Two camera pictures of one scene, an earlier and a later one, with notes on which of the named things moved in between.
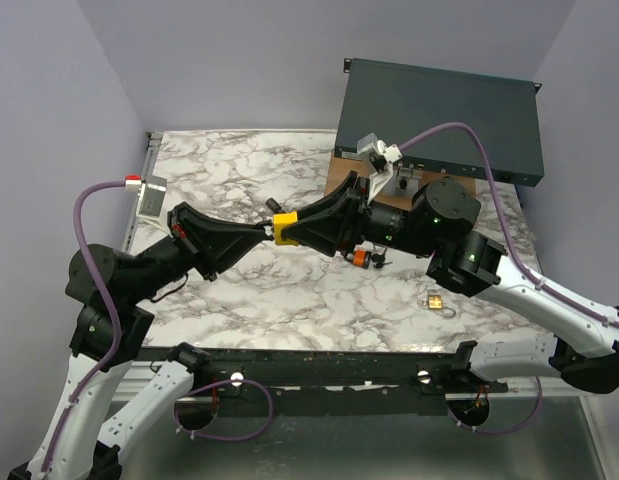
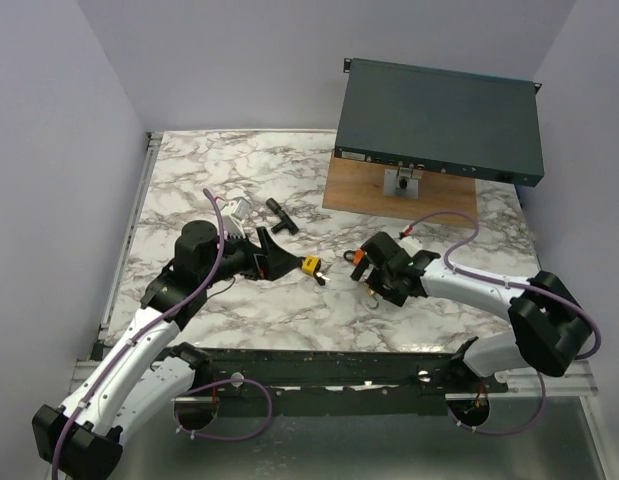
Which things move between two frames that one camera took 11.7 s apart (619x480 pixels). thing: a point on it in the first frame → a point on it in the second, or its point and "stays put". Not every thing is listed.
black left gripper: x=233 y=240 → x=270 y=262
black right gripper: x=329 y=234 → x=391 y=294
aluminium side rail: x=153 y=141 stays put
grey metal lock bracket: x=404 y=183 stays put
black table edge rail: x=442 y=370 stays put
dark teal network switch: x=400 y=102 stays put
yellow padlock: x=280 y=220 → x=311 y=264
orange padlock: x=362 y=258 stays put
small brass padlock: x=435 y=302 → x=371 y=292
